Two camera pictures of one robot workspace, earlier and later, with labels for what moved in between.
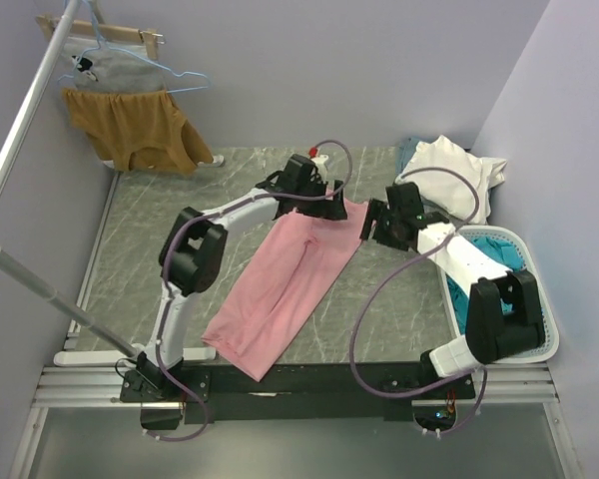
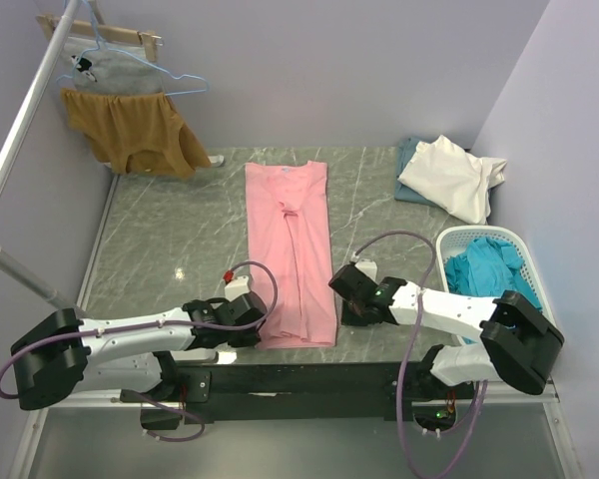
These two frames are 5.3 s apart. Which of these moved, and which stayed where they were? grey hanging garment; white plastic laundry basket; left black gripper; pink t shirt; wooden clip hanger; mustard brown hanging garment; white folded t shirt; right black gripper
Moved: right black gripper; pink t shirt; left black gripper
Stayed: white folded t shirt; wooden clip hanger; white plastic laundry basket; mustard brown hanging garment; grey hanging garment
